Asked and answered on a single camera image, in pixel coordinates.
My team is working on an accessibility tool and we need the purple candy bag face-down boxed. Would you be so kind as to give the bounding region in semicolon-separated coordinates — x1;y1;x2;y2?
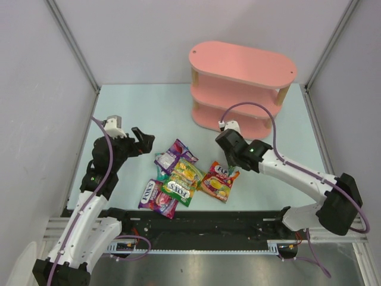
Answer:
154;139;199;175

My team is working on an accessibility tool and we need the right aluminium corner post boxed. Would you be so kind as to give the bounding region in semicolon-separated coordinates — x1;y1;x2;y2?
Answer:
304;0;362;92

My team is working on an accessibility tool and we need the pink three-tier shelf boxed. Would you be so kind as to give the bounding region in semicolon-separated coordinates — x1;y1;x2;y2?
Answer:
189;41;298;139

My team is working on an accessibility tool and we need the aluminium corner post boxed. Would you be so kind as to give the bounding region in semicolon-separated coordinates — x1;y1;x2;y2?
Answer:
44;0;100;94
304;0;362;92

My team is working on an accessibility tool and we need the left aluminium corner post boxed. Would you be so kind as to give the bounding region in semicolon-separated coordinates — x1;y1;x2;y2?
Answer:
44;0;100;94

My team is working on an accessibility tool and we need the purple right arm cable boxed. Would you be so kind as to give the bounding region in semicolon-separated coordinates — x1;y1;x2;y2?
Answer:
221;101;371;279

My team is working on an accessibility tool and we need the teal Fox's candy bag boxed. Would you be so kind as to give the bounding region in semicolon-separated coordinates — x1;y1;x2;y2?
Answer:
157;166;168;181

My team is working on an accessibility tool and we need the green spring tea candy bag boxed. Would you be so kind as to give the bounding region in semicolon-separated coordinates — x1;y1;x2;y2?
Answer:
228;166;236;176

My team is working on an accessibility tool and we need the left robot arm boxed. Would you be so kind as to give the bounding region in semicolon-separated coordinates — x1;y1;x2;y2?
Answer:
32;127;155;285

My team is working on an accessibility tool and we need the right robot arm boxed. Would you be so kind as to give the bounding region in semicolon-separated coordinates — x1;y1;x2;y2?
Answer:
216;129;362;236

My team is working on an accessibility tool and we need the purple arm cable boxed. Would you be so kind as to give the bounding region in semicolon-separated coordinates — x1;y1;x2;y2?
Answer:
47;116;152;286
221;101;371;279

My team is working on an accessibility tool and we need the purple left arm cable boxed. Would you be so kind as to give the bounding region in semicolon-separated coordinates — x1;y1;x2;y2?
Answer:
47;116;152;286

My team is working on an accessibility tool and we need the green Fox's candy bag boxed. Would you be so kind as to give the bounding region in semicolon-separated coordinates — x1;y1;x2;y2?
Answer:
161;158;206;207

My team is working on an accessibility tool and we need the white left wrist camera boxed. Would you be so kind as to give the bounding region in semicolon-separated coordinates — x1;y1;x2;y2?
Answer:
104;115;127;139

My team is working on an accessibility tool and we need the orange Fox's fruits candy bag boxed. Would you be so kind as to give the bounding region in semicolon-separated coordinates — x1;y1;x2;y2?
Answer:
197;161;240;203

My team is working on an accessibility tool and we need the purple Fox's berries candy bag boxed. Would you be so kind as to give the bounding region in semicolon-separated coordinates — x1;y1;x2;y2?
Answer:
138;179;178;219

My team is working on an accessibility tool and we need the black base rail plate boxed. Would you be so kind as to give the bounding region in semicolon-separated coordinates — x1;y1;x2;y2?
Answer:
120;210;296;251

